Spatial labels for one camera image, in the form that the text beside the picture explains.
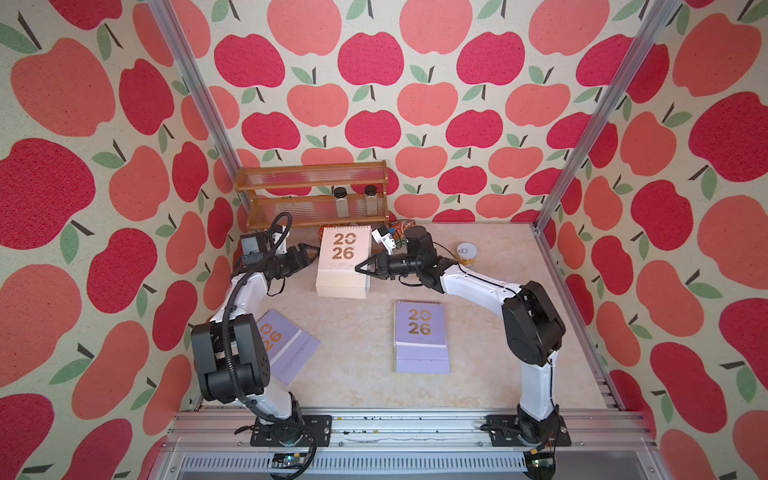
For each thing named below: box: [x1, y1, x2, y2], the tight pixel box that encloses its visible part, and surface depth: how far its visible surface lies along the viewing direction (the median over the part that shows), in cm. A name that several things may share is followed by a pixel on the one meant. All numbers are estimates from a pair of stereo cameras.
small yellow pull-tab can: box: [457, 242, 478, 267], surface depth 107 cm
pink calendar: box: [315, 225, 372, 299], surface depth 85 cm
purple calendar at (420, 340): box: [394, 300, 451, 374], surface depth 88 cm
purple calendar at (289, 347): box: [256, 309, 322, 386], surface depth 90 cm
